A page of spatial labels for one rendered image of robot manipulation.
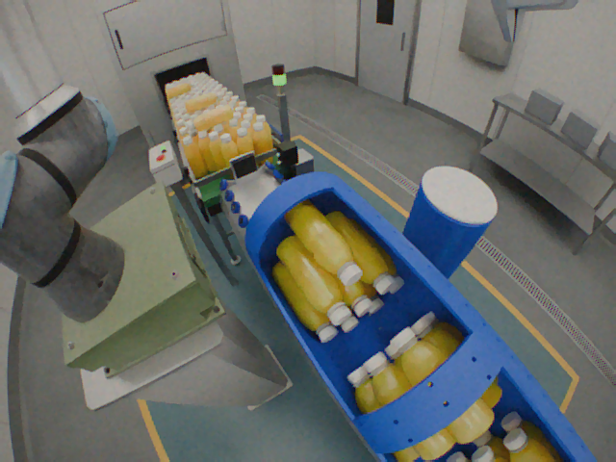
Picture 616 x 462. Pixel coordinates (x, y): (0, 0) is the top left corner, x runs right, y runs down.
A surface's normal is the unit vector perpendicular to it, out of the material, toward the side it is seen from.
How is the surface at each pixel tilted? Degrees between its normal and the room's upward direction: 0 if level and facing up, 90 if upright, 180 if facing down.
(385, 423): 54
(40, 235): 87
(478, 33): 90
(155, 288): 4
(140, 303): 4
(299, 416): 0
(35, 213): 87
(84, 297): 72
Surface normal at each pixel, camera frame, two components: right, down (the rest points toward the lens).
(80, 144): 0.97, 0.06
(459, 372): -0.14, -0.58
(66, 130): 0.92, 0.29
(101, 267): 0.91, -0.30
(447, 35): -0.82, 0.47
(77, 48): 0.57, 0.62
